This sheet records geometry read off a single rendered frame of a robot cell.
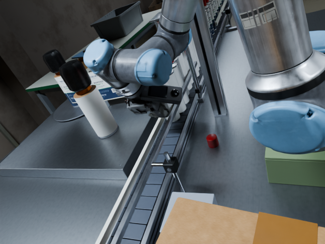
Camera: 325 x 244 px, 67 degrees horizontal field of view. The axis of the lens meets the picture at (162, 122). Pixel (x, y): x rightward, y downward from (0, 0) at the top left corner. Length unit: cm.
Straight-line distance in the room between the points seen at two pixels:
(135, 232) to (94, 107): 47
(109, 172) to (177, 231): 56
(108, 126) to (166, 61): 48
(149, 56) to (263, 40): 23
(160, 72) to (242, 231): 34
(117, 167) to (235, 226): 57
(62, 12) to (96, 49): 386
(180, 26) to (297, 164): 40
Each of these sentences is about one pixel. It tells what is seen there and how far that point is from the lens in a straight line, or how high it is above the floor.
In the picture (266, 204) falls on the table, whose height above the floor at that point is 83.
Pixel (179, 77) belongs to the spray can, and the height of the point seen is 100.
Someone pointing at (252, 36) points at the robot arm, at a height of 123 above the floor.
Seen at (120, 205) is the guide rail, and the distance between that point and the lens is 65.
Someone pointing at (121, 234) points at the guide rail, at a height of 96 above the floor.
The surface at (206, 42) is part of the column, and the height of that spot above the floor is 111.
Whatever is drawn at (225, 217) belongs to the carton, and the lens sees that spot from 28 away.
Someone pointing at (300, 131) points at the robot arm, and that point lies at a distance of 40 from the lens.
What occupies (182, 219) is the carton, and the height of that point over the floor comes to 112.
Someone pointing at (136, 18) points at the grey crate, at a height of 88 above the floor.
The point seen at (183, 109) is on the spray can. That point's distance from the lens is 89.
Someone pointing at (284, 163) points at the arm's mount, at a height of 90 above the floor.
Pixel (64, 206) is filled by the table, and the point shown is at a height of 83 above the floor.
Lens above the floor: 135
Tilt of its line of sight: 32 degrees down
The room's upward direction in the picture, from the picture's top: 23 degrees counter-clockwise
